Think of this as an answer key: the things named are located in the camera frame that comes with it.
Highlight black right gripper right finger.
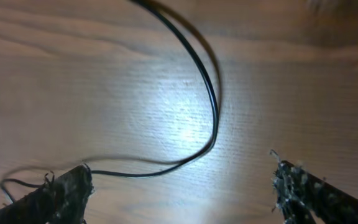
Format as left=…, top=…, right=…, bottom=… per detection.
left=270, top=150, right=358, bottom=224

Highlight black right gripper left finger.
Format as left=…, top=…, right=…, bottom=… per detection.
left=0, top=164, right=94, bottom=224

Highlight black USB cable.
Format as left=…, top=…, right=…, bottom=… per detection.
left=0, top=0, right=221, bottom=205

